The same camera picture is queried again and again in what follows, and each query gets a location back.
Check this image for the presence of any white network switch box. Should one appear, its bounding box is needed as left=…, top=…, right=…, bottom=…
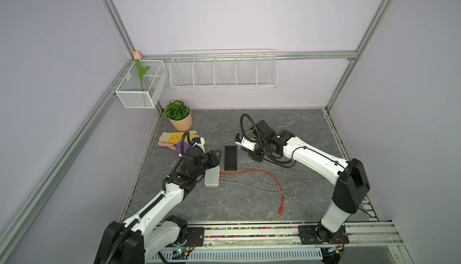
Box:
left=204, top=166, right=220, bottom=187

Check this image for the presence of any red ethernet cable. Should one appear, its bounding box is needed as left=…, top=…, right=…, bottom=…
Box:
left=220, top=169, right=285, bottom=215

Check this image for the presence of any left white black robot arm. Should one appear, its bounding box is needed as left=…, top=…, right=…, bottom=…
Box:
left=94, top=145, right=222, bottom=264

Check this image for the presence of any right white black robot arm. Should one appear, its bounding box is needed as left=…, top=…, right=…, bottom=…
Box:
left=235, top=121, right=370, bottom=244

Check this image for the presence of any purple pink trowel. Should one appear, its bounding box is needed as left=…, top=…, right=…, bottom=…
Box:
left=157, top=142, right=190, bottom=153

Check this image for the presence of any yellow work glove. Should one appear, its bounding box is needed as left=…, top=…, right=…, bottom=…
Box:
left=158, top=130, right=199, bottom=144

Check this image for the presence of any green plant in pot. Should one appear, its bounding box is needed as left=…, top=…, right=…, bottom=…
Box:
left=164, top=100, right=193, bottom=132

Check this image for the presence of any pink artificial tulip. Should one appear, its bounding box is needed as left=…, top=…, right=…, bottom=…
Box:
left=133, top=51, right=150, bottom=91

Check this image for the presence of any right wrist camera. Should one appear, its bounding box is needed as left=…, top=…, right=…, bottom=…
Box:
left=235, top=134, right=256, bottom=151

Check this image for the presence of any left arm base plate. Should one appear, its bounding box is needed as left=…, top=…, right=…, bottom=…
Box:
left=167, top=227, right=205, bottom=248

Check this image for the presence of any long white wire basket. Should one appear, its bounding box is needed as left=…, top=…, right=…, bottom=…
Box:
left=169, top=49, right=279, bottom=89

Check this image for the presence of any small white wire basket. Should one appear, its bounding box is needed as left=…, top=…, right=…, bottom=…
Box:
left=115, top=60, right=168, bottom=109

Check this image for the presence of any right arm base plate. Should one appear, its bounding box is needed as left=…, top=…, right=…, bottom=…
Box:
left=298, top=224, right=349, bottom=245

